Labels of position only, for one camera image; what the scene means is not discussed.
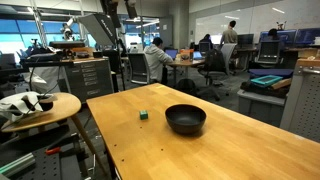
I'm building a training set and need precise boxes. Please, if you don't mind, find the red handled tool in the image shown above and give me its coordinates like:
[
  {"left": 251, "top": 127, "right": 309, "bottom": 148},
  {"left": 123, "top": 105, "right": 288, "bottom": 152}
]
[{"left": 45, "top": 146, "right": 62, "bottom": 156}]

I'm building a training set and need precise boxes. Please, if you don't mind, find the black object on cloth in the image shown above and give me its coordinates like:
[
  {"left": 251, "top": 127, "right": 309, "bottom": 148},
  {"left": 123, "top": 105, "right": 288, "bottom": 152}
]
[{"left": 37, "top": 94, "right": 55, "bottom": 112}]

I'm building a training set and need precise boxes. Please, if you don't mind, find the black backpack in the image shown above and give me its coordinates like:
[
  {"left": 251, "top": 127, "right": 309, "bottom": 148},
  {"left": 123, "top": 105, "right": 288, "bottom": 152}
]
[{"left": 175, "top": 78, "right": 198, "bottom": 97}]

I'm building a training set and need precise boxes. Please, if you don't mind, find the grey plastic storage bin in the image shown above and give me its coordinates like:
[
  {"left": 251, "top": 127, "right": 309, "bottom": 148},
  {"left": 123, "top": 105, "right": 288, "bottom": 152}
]
[{"left": 236, "top": 88, "right": 287, "bottom": 128}]

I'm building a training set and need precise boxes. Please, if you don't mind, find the open laptop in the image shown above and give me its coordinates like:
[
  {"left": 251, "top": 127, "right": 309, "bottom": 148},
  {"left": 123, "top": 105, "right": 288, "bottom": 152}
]
[{"left": 164, "top": 48, "right": 179, "bottom": 61}]

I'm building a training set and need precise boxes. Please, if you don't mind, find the teal tray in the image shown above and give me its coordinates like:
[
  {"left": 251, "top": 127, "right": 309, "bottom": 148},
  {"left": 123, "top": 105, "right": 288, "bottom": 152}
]
[{"left": 250, "top": 74, "right": 284, "bottom": 88}]

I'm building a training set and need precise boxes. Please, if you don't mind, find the round wooden side table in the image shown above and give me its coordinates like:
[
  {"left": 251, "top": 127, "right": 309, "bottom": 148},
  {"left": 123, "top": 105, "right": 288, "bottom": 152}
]
[{"left": 0, "top": 92, "right": 109, "bottom": 177}]

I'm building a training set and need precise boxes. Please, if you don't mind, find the perforated grey metal cabinet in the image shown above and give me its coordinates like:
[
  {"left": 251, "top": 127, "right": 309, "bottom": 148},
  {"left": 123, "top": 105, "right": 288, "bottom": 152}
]
[{"left": 279, "top": 58, "right": 320, "bottom": 144}]

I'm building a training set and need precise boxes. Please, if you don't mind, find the black office chair with jacket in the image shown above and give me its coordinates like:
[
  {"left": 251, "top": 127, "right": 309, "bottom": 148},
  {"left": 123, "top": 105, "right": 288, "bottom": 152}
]
[{"left": 197, "top": 48, "right": 232, "bottom": 102}]

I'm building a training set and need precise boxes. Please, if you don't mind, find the white crumpled cloth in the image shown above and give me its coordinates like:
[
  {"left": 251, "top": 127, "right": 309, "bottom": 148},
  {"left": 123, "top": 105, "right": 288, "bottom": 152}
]
[{"left": 0, "top": 91, "right": 44, "bottom": 123}]

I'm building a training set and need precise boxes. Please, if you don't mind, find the grey drawer cabinet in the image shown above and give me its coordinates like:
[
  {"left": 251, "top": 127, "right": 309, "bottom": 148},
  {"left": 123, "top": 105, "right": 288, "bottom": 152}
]
[{"left": 64, "top": 58, "right": 115, "bottom": 104}]

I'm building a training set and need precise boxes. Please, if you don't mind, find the dark blue folded fabric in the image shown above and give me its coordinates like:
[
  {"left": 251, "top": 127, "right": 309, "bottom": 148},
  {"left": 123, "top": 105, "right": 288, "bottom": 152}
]
[{"left": 248, "top": 68, "right": 295, "bottom": 80}]

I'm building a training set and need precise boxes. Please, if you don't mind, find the person in white hoodie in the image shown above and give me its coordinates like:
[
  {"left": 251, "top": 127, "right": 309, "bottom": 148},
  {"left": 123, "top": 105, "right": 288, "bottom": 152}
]
[{"left": 143, "top": 36, "right": 174, "bottom": 84}]

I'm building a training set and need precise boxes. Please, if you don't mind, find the round wooden office desk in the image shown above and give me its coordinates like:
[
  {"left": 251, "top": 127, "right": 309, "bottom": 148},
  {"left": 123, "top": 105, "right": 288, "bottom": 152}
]
[{"left": 167, "top": 58, "right": 206, "bottom": 88}]

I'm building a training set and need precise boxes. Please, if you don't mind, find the wide computer monitor blue screen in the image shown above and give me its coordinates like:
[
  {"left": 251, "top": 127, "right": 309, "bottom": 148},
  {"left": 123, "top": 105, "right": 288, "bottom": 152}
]
[{"left": 294, "top": 27, "right": 320, "bottom": 46}]

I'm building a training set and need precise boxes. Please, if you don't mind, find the grey office chair with mesh back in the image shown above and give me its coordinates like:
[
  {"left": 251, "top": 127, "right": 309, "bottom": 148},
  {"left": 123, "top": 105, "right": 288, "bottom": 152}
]
[{"left": 255, "top": 39, "right": 281, "bottom": 65}]

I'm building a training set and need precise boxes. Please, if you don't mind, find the black bowl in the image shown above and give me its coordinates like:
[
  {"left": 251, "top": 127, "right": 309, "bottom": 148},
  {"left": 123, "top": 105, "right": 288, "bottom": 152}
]
[{"left": 164, "top": 103, "right": 207, "bottom": 136}]

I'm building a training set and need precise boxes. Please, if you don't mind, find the seated person in dark top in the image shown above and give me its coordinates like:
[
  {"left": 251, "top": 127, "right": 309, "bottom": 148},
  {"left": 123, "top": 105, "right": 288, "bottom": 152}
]
[{"left": 199, "top": 33, "right": 214, "bottom": 50}]

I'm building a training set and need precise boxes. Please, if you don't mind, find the black softbox studio light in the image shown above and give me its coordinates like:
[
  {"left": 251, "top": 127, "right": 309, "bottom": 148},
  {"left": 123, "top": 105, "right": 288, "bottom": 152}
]
[{"left": 77, "top": 13, "right": 117, "bottom": 47}]

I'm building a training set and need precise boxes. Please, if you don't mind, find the computer monitor with blue screen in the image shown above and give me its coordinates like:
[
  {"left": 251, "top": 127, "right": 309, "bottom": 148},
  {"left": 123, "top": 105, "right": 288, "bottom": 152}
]
[{"left": 259, "top": 29, "right": 298, "bottom": 47}]

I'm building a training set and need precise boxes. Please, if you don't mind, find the standing person in olive shirt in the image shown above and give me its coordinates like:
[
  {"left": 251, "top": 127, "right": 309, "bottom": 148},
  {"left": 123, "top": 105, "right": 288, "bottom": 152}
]
[{"left": 219, "top": 20, "right": 239, "bottom": 47}]

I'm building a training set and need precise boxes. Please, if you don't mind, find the person with dark hair at monitors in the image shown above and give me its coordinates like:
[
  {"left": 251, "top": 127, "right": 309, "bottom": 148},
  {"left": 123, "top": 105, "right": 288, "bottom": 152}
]
[{"left": 267, "top": 28, "right": 280, "bottom": 41}]

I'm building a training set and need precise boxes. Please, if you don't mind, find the aluminium extrusion bar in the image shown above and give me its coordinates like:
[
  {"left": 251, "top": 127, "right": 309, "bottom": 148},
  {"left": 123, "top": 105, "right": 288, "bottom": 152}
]
[{"left": 0, "top": 152, "right": 36, "bottom": 178}]

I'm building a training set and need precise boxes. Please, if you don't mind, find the orange box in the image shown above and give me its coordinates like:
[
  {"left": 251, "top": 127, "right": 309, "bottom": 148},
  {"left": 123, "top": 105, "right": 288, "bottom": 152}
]
[{"left": 179, "top": 48, "right": 195, "bottom": 63}]

